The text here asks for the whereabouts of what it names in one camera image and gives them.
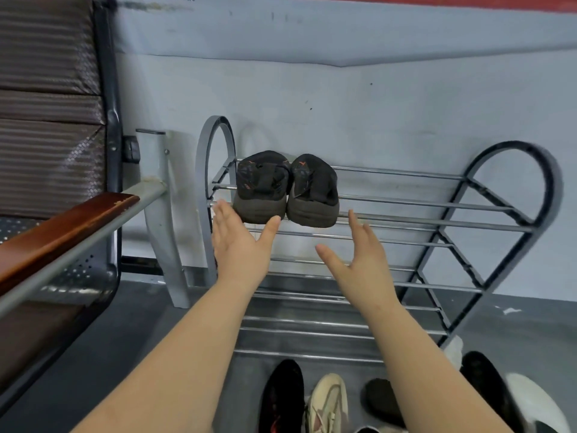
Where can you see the person's left thumb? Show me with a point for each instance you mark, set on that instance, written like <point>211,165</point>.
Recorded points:
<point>269,234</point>

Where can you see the person's right thumb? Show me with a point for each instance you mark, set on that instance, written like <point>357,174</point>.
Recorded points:
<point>330,260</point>

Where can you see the black shoe with red lining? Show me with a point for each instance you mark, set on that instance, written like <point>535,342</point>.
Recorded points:
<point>283,396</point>

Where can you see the black and white shoe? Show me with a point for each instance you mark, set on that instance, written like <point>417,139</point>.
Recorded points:
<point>509,392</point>

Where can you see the grey metal shoe rack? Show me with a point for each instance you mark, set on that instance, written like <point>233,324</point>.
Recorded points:
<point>450,211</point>

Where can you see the person's left hand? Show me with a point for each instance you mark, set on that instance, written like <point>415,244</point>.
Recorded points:
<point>234,252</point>

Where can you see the person's left forearm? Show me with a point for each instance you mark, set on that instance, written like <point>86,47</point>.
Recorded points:
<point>180,356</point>

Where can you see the person's right hand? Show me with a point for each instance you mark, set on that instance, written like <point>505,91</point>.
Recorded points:
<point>365,275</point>

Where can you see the brown padded bench cushion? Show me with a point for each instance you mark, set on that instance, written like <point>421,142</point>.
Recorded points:
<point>49,85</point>

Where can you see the black rounded shoe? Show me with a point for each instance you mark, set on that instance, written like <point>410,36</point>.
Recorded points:
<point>383,401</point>

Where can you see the white paper scrap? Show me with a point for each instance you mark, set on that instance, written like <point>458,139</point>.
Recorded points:
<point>511,311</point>

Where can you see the brown wooden armrest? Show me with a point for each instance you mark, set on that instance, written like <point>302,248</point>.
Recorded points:
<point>63,238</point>

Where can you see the black metal waiting bench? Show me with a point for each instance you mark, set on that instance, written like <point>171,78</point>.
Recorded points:
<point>108,108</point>

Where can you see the person's right forearm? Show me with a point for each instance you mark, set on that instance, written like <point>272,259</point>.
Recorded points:
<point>423,374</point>

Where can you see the cream sneaker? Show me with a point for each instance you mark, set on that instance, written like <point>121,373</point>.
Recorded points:
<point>327,401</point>

